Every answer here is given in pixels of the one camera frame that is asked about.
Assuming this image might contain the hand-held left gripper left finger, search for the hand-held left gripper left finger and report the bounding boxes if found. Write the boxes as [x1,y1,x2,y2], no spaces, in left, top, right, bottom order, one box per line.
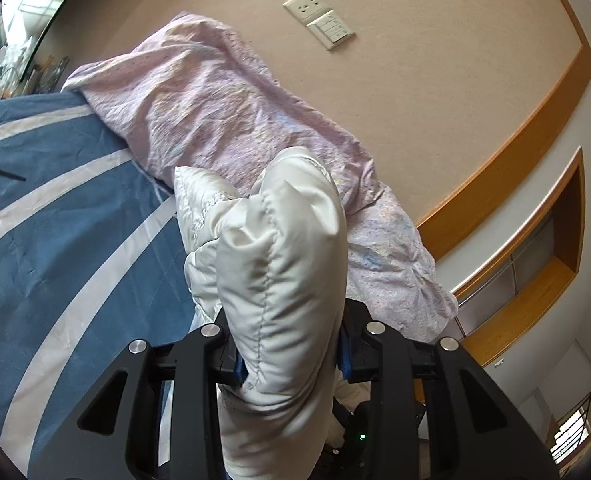
[28,307,249,480]

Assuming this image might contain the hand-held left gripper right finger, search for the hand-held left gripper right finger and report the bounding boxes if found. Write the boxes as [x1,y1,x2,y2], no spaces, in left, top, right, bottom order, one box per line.
[336,300,559,480]

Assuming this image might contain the frosted glass wardrobe doors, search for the frosted glass wardrobe doors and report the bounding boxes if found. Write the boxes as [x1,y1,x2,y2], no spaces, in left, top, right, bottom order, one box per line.
[455,214,559,337]

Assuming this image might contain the window with white bars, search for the window with white bars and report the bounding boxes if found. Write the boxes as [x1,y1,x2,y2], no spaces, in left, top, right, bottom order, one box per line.
[549,394,591,467]

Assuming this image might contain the blue white striped bed sheet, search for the blue white striped bed sheet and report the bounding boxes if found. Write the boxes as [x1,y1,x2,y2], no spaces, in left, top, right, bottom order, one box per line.
[0,91,226,480]

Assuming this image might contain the pink floral quilt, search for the pink floral quilt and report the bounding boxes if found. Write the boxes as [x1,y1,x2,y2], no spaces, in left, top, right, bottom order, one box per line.
[61,14,459,344]

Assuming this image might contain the wooden wall panel trim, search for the wooden wall panel trim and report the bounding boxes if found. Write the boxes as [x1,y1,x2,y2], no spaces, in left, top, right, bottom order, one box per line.
[415,0,591,261]

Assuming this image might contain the white wall switch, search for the white wall switch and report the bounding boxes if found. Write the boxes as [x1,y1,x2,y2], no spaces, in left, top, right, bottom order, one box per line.
[306,10,357,51]

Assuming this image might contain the white wall socket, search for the white wall socket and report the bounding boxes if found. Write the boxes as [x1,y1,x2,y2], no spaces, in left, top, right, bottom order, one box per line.
[282,0,334,26]

